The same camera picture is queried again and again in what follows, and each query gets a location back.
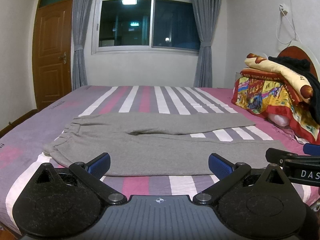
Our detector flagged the striped pink purple bedsheet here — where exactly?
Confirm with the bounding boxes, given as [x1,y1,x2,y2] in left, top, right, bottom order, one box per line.
[0,84,320,235]

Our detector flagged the grey curtain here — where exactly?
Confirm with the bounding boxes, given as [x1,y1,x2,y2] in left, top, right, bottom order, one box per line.
[72,0,93,90]
[192,0,221,87]

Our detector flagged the left grey curtain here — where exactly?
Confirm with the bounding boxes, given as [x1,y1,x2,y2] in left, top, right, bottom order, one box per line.
[72,0,93,90]

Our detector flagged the colourful folded quilt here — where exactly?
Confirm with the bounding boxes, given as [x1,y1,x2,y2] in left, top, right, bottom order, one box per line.
[232,68,319,145]

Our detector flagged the black garment on pile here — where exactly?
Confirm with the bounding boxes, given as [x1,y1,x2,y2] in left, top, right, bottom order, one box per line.
[268,55,320,128]

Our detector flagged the right grey curtain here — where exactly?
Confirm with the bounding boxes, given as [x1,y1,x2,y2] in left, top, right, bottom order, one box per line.
[192,0,221,87]

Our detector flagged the grey sweatpants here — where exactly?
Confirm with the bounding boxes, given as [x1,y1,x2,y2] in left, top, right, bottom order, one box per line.
[43,112,284,177]

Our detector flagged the white wall cable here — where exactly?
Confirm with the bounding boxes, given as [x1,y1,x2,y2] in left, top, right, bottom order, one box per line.
[275,3,302,45]

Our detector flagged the aluminium frame window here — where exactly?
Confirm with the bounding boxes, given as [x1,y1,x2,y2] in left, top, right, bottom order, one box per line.
[92,0,200,54]

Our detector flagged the brown wooden door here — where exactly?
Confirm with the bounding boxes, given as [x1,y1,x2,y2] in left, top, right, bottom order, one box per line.
[32,0,73,111]

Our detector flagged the white pillow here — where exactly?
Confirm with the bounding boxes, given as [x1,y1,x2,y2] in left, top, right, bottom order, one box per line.
[267,113,290,127]

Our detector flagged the cream brown folded blanket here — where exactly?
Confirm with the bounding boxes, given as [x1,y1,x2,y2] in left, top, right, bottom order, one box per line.
[245,54,313,103]

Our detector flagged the red white headboard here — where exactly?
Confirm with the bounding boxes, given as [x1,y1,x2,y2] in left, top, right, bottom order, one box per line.
[278,41,319,80]

